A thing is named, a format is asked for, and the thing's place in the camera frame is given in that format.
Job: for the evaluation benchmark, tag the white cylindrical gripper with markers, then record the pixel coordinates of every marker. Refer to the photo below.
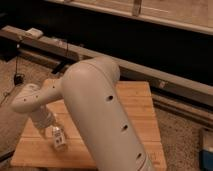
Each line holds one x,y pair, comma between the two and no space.
42,118

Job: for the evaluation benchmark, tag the small white plastic bottle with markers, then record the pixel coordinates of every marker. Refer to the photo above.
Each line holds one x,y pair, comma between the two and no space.
59,138

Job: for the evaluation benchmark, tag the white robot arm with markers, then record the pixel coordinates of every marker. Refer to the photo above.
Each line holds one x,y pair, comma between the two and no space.
88,89

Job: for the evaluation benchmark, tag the wooden board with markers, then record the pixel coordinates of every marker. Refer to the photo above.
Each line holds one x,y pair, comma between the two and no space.
34,151

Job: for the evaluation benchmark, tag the black power adapter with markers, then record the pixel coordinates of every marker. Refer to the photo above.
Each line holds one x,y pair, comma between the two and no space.
18,79

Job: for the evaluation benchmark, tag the long wooden beam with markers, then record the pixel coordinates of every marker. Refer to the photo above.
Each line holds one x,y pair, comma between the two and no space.
174,84

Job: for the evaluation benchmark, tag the small white box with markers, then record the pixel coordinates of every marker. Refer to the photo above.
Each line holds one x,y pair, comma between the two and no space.
34,32

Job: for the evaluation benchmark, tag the blue white box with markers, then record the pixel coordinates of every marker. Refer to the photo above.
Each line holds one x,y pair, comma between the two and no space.
206,150

